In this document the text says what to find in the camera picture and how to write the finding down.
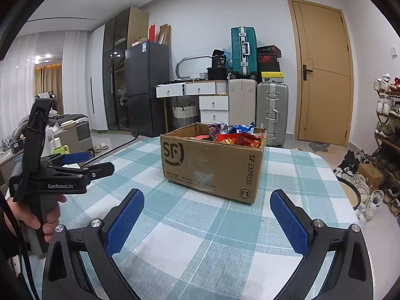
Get red noodle snack packet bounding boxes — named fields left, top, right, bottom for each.
left=194, top=135, right=213, bottom=141

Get purple silver snack bag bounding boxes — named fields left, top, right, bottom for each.
left=207, top=122, right=231, bottom=141

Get large red chip bag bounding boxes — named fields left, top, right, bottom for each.
left=215, top=132, right=262, bottom=148

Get blue cookie packet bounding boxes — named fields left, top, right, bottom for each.
left=229, top=122, right=255, bottom=134

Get person's left hand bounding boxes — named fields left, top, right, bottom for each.
left=7, top=194, right=67, bottom=243

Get green mug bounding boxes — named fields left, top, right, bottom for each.
left=52, top=145, right=71, bottom=155

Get grey white side cabinet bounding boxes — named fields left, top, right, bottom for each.
left=48, top=114, right=94, bottom=157

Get woven laundry basket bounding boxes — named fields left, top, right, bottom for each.
left=172, top=101, right=200, bottom=129

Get black refrigerator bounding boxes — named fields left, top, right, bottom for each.
left=125, top=41, right=170, bottom=137

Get shoe rack with shoes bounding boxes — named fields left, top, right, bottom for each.
left=372, top=73, right=399, bottom=216

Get SF cardboard box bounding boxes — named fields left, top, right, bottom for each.
left=160, top=123, right=267, bottom=204

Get white drawer desk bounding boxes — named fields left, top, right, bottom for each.
left=155, top=80, right=229, bottom=132

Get beige suitcase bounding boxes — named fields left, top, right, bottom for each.
left=228, top=79, right=257, bottom=125

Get silver suitcase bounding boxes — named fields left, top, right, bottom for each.
left=255, top=82, right=289, bottom=147

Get teal suitcase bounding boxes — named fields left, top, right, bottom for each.
left=230, top=26, right=258, bottom=80

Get stacked shoe boxes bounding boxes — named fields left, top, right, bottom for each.
left=257, top=45, right=284, bottom=83

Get wooden door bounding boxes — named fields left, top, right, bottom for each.
left=288, top=0, right=354, bottom=146

